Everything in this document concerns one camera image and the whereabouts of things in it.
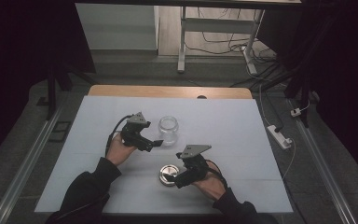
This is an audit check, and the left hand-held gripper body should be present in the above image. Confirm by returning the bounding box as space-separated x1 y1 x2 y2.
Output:
119 111 152 147

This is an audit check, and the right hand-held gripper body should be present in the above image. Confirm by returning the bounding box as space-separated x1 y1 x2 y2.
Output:
175 144 213 183

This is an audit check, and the round silver metal lid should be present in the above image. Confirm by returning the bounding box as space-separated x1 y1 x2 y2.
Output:
158 164 181 188

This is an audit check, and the clear glass jar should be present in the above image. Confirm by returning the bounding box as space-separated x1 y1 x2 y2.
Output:
158 115 180 147

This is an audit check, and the person's right hand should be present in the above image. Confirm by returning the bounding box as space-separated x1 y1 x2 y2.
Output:
192 169 227 201

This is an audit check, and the person's left hand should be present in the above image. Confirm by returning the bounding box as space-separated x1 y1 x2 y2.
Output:
105 132 138 167

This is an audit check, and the white table mat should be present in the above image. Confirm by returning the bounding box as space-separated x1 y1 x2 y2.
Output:
34 95 294 216

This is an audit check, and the white power strip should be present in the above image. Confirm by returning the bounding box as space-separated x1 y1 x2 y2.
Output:
267 124 293 149

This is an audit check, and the black metal stand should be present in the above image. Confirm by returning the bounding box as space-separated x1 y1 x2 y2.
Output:
251 62 312 129
36 59 97 120

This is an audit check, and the white cabinet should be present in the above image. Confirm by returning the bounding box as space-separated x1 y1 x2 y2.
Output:
75 3 160 51

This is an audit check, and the black curtain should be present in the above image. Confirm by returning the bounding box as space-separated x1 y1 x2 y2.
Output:
0 0 97 171
257 0 358 188

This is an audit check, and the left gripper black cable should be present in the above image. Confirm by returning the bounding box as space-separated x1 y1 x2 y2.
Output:
104 114 133 157

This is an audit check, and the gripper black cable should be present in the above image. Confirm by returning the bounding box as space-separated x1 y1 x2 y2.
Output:
104 114 133 157
204 160 229 189

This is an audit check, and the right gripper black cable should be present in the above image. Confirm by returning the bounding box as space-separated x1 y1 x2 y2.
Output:
204 160 229 189

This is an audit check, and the black rectangular floor frame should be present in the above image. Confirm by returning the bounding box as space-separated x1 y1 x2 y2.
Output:
48 120 72 144

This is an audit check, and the thin white cable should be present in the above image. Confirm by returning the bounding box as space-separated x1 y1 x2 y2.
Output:
258 83 296 181

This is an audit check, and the aluminium rail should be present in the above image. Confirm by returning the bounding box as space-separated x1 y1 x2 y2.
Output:
288 99 358 224
0 102 64 224

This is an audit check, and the tangle of black floor cables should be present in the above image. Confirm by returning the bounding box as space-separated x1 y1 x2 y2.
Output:
186 7 282 89

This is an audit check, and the white desk frame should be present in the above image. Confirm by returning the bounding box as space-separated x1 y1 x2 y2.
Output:
177 6 266 76

